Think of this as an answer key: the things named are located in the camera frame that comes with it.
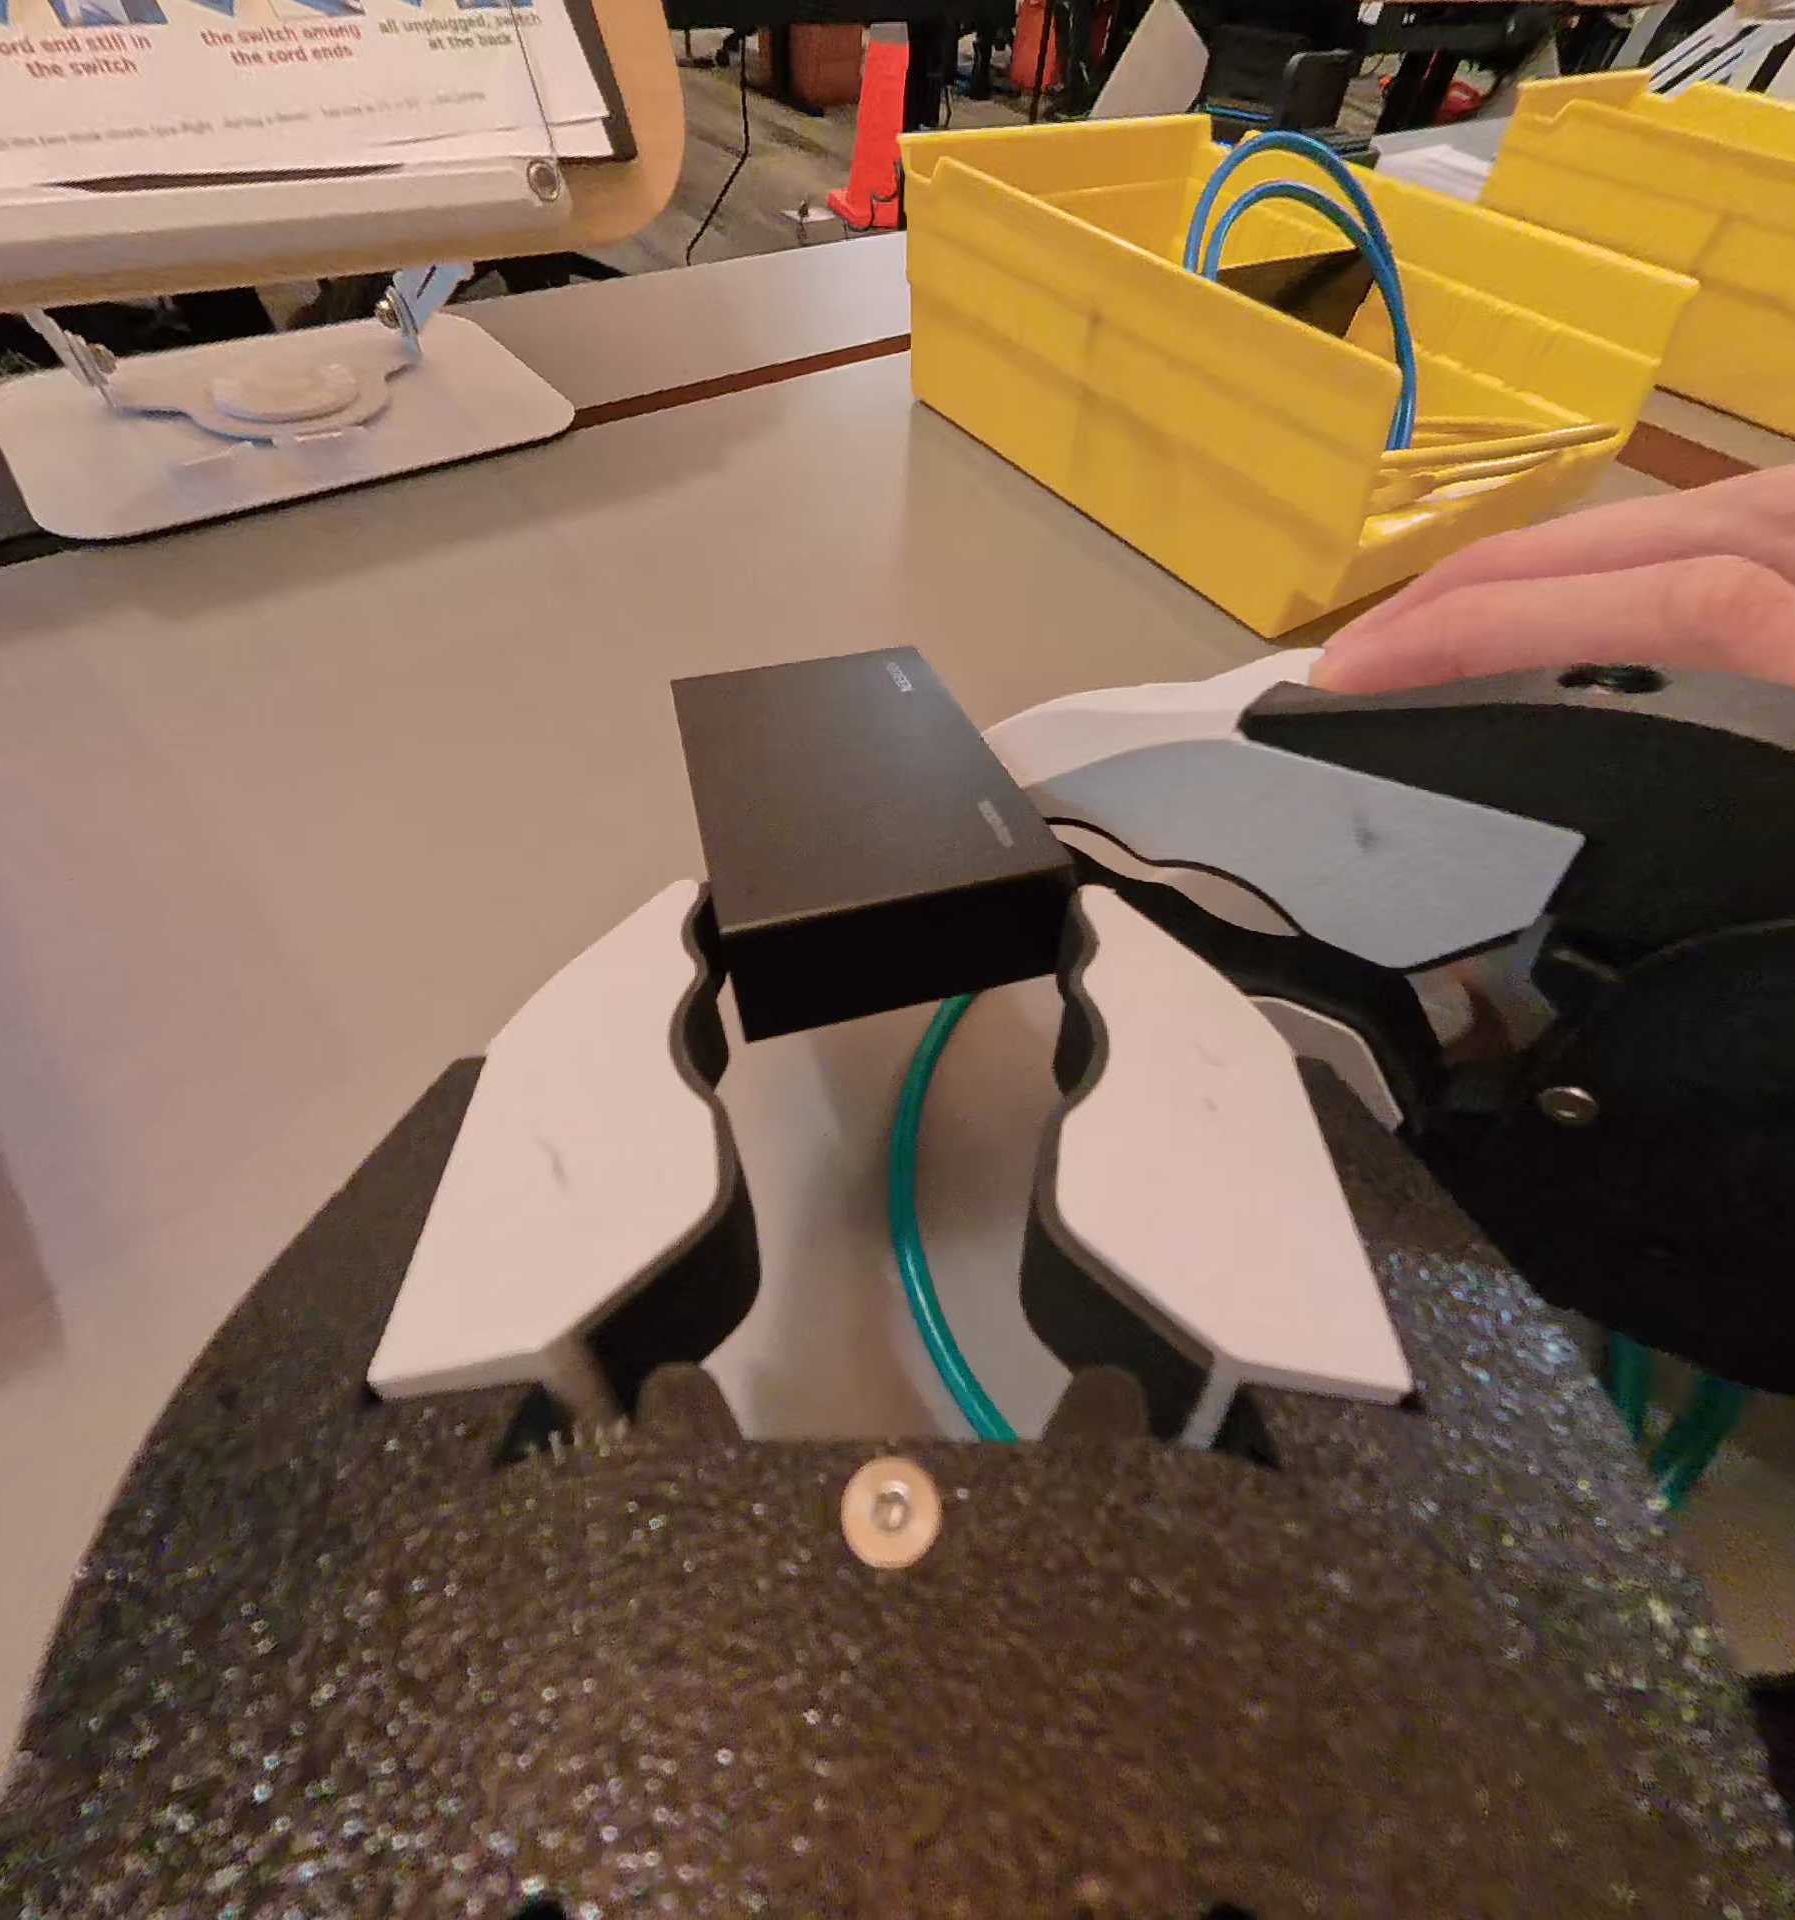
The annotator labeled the black network switch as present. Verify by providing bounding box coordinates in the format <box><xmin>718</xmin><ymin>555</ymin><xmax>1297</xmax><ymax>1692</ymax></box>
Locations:
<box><xmin>671</xmin><ymin>644</ymin><xmax>1077</xmax><ymax>1043</ymax></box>

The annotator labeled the wooden instruction clipboard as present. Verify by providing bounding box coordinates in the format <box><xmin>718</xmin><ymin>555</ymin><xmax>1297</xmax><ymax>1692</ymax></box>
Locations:
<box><xmin>0</xmin><ymin>0</ymin><xmax>685</xmax><ymax>321</ymax></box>

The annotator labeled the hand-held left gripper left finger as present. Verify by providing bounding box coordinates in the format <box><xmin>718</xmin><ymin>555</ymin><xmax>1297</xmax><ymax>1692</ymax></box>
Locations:
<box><xmin>366</xmin><ymin>879</ymin><xmax>765</xmax><ymax>1407</ymax></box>

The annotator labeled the blue ethernet cable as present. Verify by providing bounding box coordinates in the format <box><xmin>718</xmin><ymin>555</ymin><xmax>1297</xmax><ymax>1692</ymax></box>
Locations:
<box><xmin>1182</xmin><ymin>134</ymin><xmax>1423</xmax><ymax>454</ymax></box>

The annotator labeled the orange traffic cone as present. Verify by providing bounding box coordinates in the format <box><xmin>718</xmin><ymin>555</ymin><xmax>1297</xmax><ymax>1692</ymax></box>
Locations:
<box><xmin>829</xmin><ymin>0</ymin><xmax>906</xmax><ymax>235</ymax></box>

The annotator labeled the person's right hand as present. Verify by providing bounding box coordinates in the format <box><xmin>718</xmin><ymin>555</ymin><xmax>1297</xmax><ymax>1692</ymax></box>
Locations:
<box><xmin>1312</xmin><ymin>465</ymin><xmax>1795</xmax><ymax>706</ymax></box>

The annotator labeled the yellow ethernet cable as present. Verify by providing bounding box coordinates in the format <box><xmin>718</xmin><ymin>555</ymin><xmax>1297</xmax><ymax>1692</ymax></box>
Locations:
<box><xmin>1363</xmin><ymin>420</ymin><xmax>1626</xmax><ymax>520</ymax></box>

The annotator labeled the white clipboard stand base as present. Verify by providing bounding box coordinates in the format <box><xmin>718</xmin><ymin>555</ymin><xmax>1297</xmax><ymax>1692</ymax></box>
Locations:
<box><xmin>0</xmin><ymin>266</ymin><xmax>576</xmax><ymax>542</ymax></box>

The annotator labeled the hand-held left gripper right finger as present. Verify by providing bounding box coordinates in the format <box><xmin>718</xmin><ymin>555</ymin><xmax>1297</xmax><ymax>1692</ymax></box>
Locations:
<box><xmin>1021</xmin><ymin>886</ymin><xmax>1420</xmax><ymax>1444</ymax></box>

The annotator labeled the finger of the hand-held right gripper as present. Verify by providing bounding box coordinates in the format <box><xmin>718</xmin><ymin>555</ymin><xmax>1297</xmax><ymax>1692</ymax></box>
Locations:
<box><xmin>1077</xmin><ymin>855</ymin><xmax>1440</xmax><ymax>1131</ymax></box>
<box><xmin>979</xmin><ymin>653</ymin><xmax>1586</xmax><ymax>969</ymax></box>

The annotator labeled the grey panel board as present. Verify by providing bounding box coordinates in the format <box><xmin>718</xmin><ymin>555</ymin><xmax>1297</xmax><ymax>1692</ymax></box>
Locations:
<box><xmin>1093</xmin><ymin>0</ymin><xmax>1214</xmax><ymax>124</ymax></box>

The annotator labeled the green ethernet cable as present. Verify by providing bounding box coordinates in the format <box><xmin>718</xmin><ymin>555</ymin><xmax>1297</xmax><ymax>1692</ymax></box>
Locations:
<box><xmin>885</xmin><ymin>993</ymin><xmax>1752</xmax><ymax>1516</ymax></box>

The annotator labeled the yellow plastic bin with divider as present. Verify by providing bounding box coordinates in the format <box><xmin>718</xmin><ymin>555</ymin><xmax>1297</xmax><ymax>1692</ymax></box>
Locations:
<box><xmin>898</xmin><ymin>113</ymin><xmax>1701</xmax><ymax>640</ymax></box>

